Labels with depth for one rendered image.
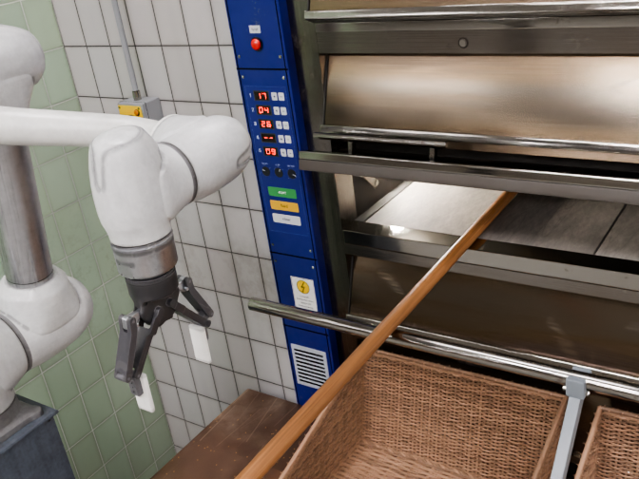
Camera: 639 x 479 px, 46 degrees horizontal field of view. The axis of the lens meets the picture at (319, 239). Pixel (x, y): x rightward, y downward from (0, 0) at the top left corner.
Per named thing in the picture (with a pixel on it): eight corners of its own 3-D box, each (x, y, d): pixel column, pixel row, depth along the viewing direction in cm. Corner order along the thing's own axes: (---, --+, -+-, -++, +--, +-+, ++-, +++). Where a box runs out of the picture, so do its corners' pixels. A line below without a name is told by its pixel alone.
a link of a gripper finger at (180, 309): (149, 301, 116) (153, 293, 116) (191, 322, 125) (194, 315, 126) (168, 307, 114) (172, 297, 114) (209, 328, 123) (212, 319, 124)
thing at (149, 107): (142, 129, 218) (134, 95, 214) (167, 131, 213) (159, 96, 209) (124, 137, 213) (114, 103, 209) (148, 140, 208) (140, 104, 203)
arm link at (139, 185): (140, 256, 103) (204, 217, 112) (114, 147, 96) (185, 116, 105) (87, 241, 109) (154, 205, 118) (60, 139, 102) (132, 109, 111)
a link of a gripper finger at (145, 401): (145, 373, 113) (143, 376, 112) (155, 410, 116) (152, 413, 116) (131, 368, 114) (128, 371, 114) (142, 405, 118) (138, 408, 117)
